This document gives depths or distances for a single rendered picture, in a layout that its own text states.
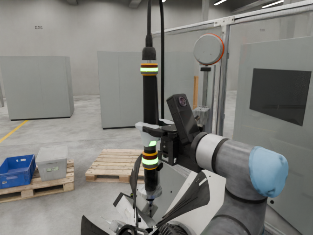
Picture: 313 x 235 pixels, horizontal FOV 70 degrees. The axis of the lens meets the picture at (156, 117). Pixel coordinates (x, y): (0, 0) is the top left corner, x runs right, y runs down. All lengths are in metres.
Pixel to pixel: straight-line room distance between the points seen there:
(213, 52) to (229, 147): 0.85
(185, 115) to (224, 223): 0.22
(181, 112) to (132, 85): 5.60
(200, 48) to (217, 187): 0.69
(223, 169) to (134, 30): 12.53
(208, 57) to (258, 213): 0.92
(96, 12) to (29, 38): 3.49
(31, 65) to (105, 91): 2.70
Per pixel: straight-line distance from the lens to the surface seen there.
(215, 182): 1.06
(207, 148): 0.45
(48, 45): 12.96
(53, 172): 3.64
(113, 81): 6.04
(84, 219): 1.15
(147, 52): 0.57
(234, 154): 0.42
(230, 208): 0.44
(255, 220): 0.45
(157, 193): 0.67
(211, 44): 1.24
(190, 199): 0.77
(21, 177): 3.69
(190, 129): 0.50
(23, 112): 8.12
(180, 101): 0.50
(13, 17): 13.44
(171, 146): 0.51
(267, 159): 0.41
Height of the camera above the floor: 1.83
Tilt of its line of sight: 14 degrees down
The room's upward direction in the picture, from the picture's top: straight up
